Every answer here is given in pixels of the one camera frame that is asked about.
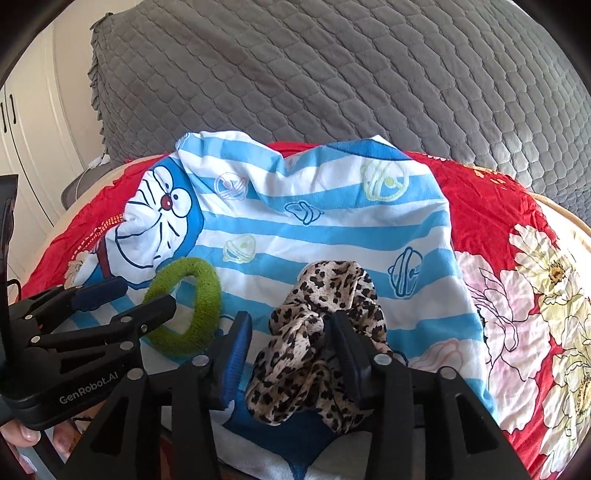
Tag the person's left hand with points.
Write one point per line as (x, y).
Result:
(65, 437)

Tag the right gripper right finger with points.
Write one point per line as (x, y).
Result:
(424, 425)

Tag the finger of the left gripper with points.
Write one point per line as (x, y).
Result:
(97, 292)
(127, 326)

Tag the grey bedside stool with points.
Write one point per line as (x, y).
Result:
(82, 183)

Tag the leopard print scrunchie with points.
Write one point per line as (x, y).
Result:
(298, 369)

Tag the grey quilted headboard cover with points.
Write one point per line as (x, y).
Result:
(480, 82)

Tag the blue striped Doraemon cloth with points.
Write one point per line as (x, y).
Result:
(258, 218)

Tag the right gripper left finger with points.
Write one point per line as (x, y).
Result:
(123, 440)

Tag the white wardrobe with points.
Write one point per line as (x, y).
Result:
(37, 146)

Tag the green knitted hair scrunchie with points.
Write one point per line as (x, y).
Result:
(205, 306)

